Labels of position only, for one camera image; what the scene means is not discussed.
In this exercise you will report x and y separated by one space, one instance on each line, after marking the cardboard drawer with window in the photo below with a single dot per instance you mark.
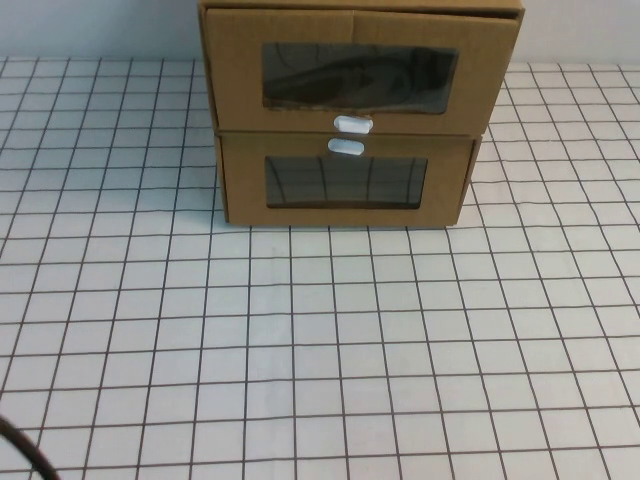
235 75
245 190

